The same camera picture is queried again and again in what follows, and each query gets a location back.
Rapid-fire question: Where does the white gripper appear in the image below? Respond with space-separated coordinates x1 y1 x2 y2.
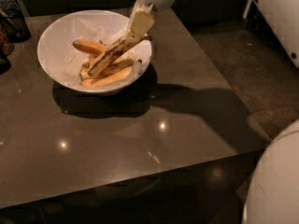
125 0 175 43

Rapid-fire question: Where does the spotted brown banana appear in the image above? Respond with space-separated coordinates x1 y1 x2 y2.
86 35 150 77

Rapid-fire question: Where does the spotted banana in middle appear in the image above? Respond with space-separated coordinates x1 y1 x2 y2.
79 58 135 80

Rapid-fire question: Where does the yellow banana at back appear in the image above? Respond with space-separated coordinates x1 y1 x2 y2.
73 38 107 56

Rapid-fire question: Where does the orange yellow front banana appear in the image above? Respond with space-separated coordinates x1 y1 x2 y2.
80 66 133 88

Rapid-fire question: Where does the white bowl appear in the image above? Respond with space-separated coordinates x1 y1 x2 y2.
37 10 152 95

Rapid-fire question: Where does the white paper liner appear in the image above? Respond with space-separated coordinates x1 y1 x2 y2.
46 15 149 82

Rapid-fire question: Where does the dark object at left edge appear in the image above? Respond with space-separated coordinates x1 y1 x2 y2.
0 24 14 75

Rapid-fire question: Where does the black wire basket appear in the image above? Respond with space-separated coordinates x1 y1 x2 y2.
0 8 31 43

